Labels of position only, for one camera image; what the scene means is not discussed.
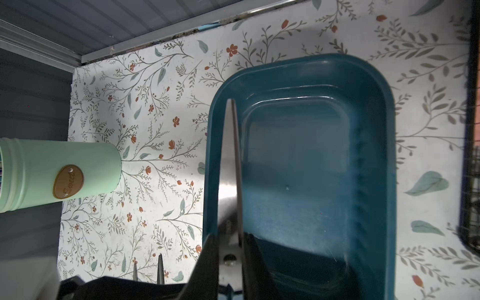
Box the black wire desk organizer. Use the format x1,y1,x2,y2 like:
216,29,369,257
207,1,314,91
457,1,480,256

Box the small grey scissors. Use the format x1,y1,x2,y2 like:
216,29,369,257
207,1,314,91
132,262,139,282

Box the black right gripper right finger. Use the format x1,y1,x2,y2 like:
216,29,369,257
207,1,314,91
242,233,281,300

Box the teal plastic storage box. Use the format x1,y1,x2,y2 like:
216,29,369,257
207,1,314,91
202,54,396,300

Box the mint green pen cup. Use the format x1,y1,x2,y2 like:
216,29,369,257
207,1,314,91
1,137,122,213

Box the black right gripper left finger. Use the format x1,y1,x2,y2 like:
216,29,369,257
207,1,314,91
177,234,220,300

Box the silver blade scissors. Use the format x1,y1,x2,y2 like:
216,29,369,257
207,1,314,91
217,99,244,295

